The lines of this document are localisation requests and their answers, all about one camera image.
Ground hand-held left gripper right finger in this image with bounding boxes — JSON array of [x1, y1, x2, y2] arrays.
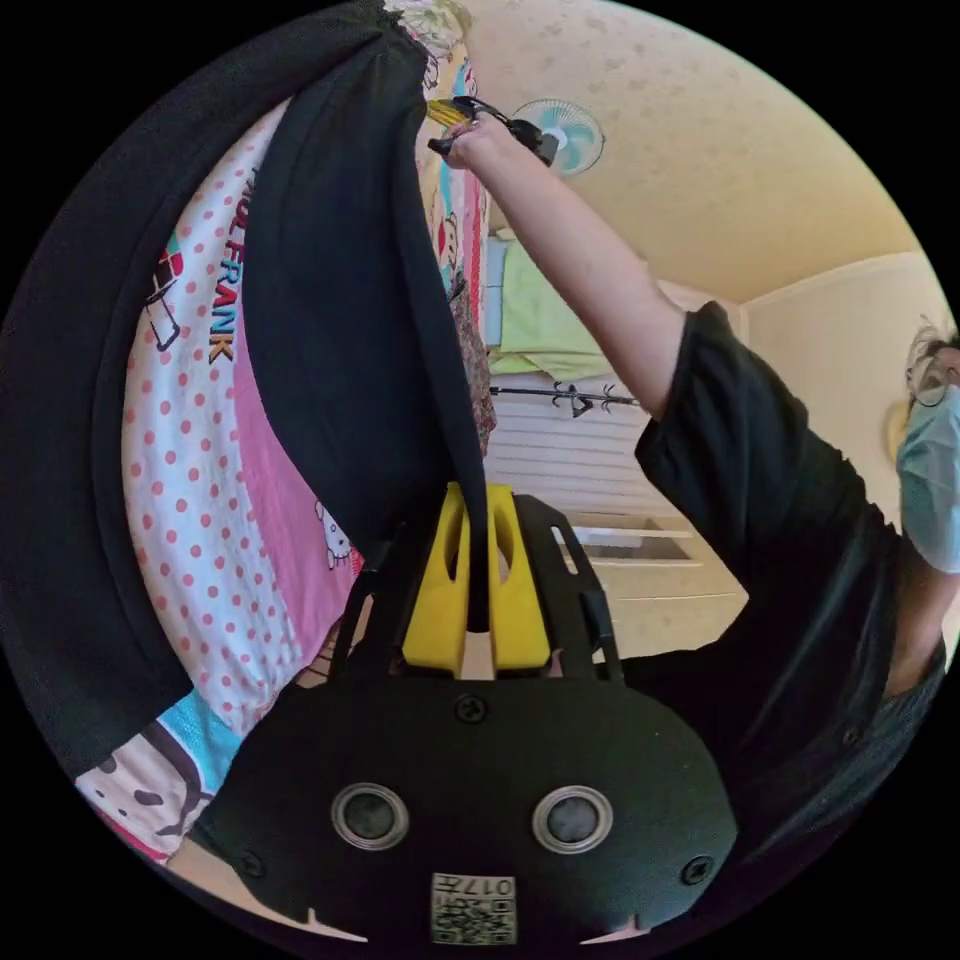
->
[[487, 485, 551, 670]]

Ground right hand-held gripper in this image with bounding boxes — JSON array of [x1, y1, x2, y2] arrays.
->
[[425, 95, 520, 130]]

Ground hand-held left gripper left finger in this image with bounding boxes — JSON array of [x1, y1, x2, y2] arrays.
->
[[402, 483, 471, 669]]

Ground black long pants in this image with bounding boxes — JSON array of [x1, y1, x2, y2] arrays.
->
[[0, 0, 493, 781]]

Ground person's right forearm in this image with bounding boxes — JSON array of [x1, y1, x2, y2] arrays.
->
[[468, 146, 688, 421]]

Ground person's right hand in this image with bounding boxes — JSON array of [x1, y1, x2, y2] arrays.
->
[[428, 118, 528, 172]]

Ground white cupboard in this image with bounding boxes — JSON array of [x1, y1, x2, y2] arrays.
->
[[569, 509, 751, 654]]

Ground green curtain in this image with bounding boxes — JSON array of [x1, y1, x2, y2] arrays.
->
[[485, 236, 613, 382]]

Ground black coat rack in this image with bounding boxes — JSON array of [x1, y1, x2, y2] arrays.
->
[[488, 380, 643, 420]]

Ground person's body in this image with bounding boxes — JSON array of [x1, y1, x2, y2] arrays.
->
[[622, 299, 960, 864]]

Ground wall fan with blue blades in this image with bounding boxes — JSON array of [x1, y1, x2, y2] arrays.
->
[[512, 97, 607, 179]]

